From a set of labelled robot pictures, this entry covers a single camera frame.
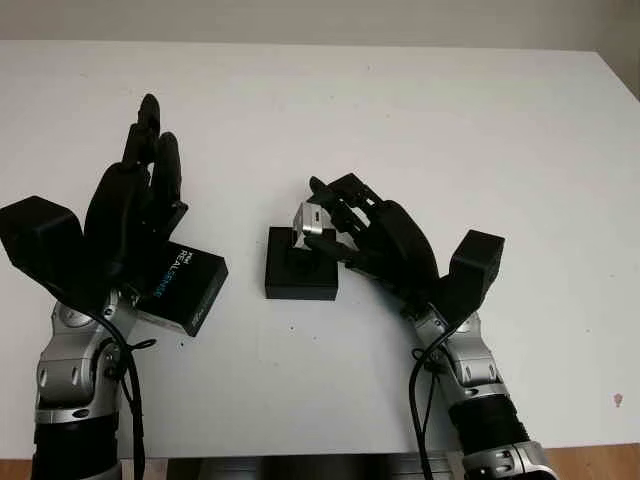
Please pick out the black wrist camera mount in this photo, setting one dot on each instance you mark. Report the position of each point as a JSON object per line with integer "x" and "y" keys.
{"x": 45, "y": 240}
{"x": 475, "y": 270}

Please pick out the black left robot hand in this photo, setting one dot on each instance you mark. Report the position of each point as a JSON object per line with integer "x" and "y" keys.
{"x": 125, "y": 210}

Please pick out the dark robot torso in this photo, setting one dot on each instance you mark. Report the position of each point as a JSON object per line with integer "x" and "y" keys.
{"x": 310, "y": 467}

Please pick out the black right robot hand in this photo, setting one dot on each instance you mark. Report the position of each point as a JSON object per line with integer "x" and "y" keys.
{"x": 395, "y": 250}

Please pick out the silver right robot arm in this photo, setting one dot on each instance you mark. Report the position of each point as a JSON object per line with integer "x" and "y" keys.
{"x": 480, "y": 370}

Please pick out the black box base with foam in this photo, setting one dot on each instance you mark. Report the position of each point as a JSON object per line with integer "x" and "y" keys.
{"x": 300, "y": 287}

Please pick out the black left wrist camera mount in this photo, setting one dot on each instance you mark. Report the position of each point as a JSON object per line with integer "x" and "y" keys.
{"x": 45, "y": 240}

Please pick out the black RealSense box lid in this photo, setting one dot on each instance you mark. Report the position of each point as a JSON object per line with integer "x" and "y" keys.
{"x": 185, "y": 290}

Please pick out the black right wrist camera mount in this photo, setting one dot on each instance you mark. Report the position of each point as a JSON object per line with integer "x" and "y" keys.
{"x": 475, "y": 270}

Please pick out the small silver square camera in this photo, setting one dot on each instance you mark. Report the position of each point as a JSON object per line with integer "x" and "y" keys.
{"x": 310, "y": 222}

